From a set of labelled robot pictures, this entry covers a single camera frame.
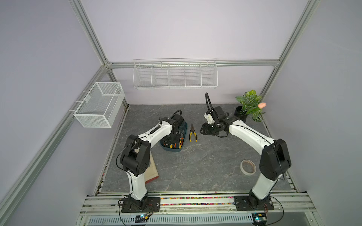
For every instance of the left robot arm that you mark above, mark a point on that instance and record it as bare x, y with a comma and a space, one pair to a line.
135, 156

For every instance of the black plant pot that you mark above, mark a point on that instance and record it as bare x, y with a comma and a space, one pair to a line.
238, 114

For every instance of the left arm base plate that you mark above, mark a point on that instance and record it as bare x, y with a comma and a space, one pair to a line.
148, 204

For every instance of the white wire basket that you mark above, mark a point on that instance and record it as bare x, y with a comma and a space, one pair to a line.
100, 106

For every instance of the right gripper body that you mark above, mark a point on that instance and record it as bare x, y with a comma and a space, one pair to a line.
211, 128

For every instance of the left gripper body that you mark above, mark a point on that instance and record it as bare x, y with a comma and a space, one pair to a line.
177, 134

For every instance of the green artificial plant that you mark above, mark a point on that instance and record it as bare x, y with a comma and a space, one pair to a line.
250, 100

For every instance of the white wire wall shelf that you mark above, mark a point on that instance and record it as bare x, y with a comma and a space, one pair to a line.
175, 73

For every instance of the teal plastic storage box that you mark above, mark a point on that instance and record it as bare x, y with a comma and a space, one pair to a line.
174, 141

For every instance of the beige work glove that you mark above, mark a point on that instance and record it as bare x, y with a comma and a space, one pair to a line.
151, 172

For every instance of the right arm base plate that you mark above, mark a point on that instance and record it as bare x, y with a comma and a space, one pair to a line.
251, 203

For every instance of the yellow needle nose pliers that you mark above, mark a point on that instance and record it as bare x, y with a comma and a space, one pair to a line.
193, 133

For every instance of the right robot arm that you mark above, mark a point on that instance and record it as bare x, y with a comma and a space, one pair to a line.
275, 159

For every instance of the pink tulip flower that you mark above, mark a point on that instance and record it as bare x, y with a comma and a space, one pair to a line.
262, 105

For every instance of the white tape roll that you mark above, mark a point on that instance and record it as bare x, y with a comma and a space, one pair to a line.
247, 167

